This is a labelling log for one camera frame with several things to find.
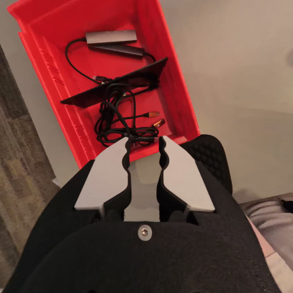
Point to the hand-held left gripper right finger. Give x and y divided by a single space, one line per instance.
185 176

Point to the dark grey usb hub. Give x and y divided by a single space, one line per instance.
123 50

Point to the black bin divider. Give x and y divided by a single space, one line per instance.
91 96

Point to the light grey usb hub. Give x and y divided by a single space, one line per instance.
109 36

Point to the red plastic bin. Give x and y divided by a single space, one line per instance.
57 57

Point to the person's light grey clothing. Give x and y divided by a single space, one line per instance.
267 217

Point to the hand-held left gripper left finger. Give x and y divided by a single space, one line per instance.
103 176

